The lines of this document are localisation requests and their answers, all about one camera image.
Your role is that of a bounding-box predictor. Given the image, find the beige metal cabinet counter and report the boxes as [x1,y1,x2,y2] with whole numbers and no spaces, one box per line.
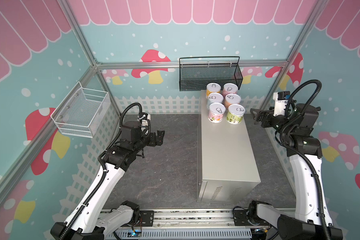
[197,90,261,204]

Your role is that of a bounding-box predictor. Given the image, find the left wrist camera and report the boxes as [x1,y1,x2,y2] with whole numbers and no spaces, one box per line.
[139,112,151,129]

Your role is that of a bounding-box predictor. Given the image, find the yellow label can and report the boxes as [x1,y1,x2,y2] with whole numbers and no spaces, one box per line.
[206,83,221,98]

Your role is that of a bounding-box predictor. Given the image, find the white wire wall basket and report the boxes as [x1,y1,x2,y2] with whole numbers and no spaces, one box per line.
[51,82,111,138]

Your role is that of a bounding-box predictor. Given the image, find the orange label can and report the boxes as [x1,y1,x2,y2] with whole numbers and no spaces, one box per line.
[224,94,242,108]

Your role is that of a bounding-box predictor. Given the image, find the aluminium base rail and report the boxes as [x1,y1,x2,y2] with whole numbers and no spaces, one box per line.
[98,207,319,240]

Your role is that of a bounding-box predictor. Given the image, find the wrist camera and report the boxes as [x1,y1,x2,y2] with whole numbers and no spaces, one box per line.
[139,112,151,129]
[273,91,290,117]

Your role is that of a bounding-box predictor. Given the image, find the beige label can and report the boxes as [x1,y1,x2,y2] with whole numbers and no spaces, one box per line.
[208,103,226,123]

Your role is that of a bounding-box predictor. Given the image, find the white lid can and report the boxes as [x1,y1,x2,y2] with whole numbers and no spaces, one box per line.
[207,93,224,107]

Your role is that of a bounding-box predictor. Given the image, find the pink label can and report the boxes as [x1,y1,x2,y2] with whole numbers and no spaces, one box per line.
[222,83,239,97]

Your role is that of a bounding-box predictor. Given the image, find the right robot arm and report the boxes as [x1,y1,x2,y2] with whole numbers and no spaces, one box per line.
[233,80,343,240]

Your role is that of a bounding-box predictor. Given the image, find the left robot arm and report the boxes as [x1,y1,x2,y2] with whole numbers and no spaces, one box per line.
[51,103,165,240]

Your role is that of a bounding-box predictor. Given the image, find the black mesh wall basket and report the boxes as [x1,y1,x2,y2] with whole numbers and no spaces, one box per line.
[179,56,243,92]

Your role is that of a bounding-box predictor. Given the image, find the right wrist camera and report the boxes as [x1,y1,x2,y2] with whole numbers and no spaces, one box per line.
[273,91,290,117]

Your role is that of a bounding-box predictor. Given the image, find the green label can front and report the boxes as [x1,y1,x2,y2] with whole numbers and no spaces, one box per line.
[226,104,246,125]

